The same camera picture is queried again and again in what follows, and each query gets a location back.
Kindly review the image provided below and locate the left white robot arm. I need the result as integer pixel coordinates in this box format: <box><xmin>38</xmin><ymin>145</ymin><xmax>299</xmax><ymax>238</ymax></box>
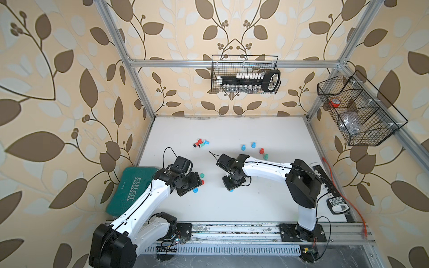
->
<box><xmin>88</xmin><ymin>156</ymin><xmax>202</xmax><ymax>268</ymax></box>

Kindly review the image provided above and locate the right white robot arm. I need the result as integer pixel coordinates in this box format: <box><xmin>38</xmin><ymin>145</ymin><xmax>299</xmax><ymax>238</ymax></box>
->
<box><xmin>216</xmin><ymin>154</ymin><xmax>322</xmax><ymax>232</ymax></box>

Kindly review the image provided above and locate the green plastic tool case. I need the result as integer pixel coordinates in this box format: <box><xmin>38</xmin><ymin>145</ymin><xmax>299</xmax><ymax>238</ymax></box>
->
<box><xmin>106</xmin><ymin>166</ymin><xmax>159</xmax><ymax>217</ymax></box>

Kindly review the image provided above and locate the small circuit board left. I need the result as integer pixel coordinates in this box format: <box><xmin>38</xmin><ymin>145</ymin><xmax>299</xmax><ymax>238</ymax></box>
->
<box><xmin>156</xmin><ymin>239</ymin><xmax>187</xmax><ymax>262</ymax></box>

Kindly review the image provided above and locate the small circuit board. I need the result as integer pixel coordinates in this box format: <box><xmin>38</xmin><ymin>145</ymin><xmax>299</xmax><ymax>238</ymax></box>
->
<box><xmin>156</xmin><ymin>239</ymin><xmax>187</xmax><ymax>262</ymax></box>
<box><xmin>299</xmin><ymin>246</ymin><xmax>319</xmax><ymax>264</ymax></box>

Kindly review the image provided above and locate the small circuit board right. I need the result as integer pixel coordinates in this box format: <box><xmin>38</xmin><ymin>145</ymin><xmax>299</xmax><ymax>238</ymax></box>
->
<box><xmin>299</xmin><ymin>246</ymin><xmax>319</xmax><ymax>264</ymax></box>

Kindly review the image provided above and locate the clear plastic bag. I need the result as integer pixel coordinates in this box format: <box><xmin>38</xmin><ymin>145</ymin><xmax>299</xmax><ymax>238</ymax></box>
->
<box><xmin>339</xmin><ymin>111</ymin><xmax>366</xmax><ymax>137</ymax></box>

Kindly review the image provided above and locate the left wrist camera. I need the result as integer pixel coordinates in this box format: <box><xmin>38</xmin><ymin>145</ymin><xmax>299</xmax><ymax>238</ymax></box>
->
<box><xmin>173</xmin><ymin>156</ymin><xmax>193</xmax><ymax>174</ymax></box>

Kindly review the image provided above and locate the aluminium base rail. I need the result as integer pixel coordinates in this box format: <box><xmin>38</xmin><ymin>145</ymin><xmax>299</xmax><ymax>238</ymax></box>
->
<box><xmin>98</xmin><ymin>220</ymin><xmax>373</xmax><ymax>249</ymax></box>

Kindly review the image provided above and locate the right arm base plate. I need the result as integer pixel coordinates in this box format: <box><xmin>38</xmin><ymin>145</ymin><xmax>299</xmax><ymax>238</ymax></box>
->
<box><xmin>278</xmin><ymin>223</ymin><xmax>327</xmax><ymax>243</ymax></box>

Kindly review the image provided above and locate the socket rail tool black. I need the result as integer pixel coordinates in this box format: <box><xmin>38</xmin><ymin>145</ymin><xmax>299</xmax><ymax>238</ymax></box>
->
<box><xmin>214</xmin><ymin>70</ymin><xmax>281</xmax><ymax>94</ymax></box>

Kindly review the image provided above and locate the black wire basket back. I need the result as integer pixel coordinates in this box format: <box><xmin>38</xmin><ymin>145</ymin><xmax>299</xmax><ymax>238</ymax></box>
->
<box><xmin>211</xmin><ymin>54</ymin><xmax>281</xmax><ymax>94</ymax></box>

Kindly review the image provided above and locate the black wire basket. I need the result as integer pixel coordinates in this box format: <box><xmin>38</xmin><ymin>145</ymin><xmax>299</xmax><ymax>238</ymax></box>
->
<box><xmin>211</xmin><ymin>54</ymin><xmax>281</xmax><ymax>94</ymax></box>
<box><xmin>317</xmin><ymin>70</ymin><xmax>408</xmax><ymax>146</ymax></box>

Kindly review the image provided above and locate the orange cable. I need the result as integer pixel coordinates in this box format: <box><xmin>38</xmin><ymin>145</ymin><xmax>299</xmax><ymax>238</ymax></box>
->
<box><xmin>321</xmin><ymin>156</ymin><xmax>369</xmax><ymax>239</ymax></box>

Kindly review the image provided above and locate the black wire basket right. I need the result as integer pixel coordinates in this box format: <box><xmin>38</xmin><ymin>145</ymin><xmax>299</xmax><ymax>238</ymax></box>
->
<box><xmin>317</xmin><ymin>70</ymin><xmax>408</xmax><ymax>146</ymax></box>

